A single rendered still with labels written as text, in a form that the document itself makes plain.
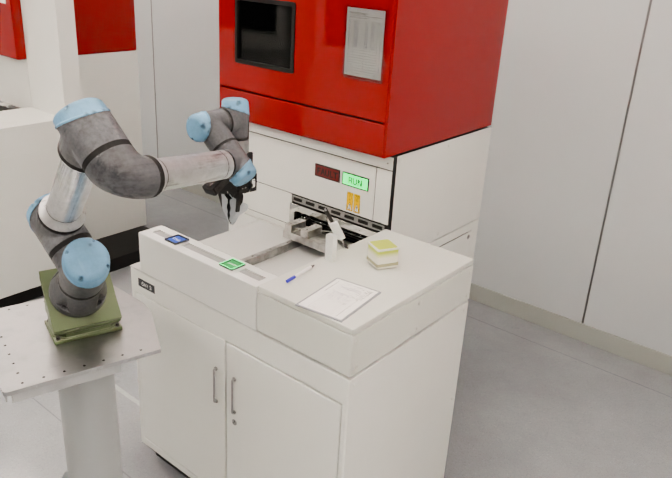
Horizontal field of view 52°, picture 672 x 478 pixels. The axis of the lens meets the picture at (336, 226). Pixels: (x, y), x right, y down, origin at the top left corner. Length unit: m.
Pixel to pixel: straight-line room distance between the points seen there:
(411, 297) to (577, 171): 1.86
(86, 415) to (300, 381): 0.63
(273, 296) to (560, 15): 2.22
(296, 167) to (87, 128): 1.22
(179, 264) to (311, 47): 0.85
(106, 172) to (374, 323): 0.79
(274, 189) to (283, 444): 1.03
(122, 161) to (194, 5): 3.81
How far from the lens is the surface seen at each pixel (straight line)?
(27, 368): 1.96
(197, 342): 2.27
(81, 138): 1.54
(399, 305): 1.91
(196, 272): 2.15
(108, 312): 2.04
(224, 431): 2.35
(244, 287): 2.00
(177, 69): 5.49
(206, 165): 1.69
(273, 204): 2.74
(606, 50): 3.53
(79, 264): 1.84
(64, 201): 1.77
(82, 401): 2.15
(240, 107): 1.91
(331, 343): 1.83
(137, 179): 1.52
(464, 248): 2.97
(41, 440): 3.07
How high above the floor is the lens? 1.85
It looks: 22 degrees down
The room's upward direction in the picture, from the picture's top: 3 degrees clockwise
